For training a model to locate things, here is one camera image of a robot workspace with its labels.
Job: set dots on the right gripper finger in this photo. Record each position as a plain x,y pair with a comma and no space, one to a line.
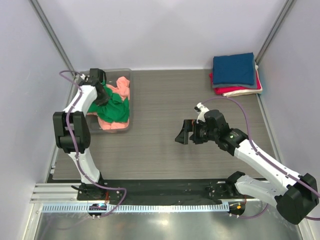
188,125
182,137

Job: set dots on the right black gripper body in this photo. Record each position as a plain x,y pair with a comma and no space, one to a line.
186,131

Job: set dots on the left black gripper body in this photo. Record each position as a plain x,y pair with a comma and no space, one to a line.
101,96

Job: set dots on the green t shirt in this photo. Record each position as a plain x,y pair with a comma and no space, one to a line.
118,107

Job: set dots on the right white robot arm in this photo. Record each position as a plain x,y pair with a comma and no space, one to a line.
292,194

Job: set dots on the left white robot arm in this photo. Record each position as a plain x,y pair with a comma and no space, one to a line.
72,133

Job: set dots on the clear plastic bin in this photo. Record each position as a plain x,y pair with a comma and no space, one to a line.
88,95

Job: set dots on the salmon pink t shirt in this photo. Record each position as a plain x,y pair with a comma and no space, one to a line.
115,126

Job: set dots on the folded red t shirt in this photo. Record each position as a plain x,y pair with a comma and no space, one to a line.
224,90

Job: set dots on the folded cream t shirt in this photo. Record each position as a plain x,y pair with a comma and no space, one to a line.
258,90

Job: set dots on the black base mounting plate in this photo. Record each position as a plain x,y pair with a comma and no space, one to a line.
161,191

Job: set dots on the folded blue t shirt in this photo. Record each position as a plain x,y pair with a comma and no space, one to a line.
234,69

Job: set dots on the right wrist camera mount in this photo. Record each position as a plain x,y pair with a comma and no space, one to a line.
201,110

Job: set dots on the left corner aluminium post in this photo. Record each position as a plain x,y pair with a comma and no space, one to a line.
51,33

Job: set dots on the corner aluminium post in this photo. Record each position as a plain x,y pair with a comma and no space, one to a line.
280,19
51,33

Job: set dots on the slotted cable duct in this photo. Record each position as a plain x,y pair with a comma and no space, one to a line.
100,207

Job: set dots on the aluminium extrusion rail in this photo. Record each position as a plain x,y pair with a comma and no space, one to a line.
54,193

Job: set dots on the right corner aluminium post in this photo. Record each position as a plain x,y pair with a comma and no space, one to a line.
280,19

